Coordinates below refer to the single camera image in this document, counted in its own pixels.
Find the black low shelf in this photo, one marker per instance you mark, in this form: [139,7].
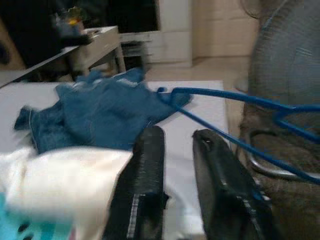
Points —
[55,67]

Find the white garment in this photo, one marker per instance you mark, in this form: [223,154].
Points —
[62,180]

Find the beige low table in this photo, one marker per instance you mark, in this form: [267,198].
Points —
[100,42]

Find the blue clothes hanger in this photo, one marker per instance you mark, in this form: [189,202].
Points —
[225,93]

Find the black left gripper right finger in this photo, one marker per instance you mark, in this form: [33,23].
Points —
[225,195]

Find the blue crumpled garment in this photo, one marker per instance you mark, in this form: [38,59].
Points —
[100,112]

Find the grey electric fan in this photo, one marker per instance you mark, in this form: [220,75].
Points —
[287,50]

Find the teal plastic basket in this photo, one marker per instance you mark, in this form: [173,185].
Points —
[15,220]

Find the dark cluttered tray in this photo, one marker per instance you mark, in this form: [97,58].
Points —
[75,38]

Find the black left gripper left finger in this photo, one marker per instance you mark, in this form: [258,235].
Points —
[142,180]

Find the white drawer cabinet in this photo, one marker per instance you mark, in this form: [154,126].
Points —
[172,37]

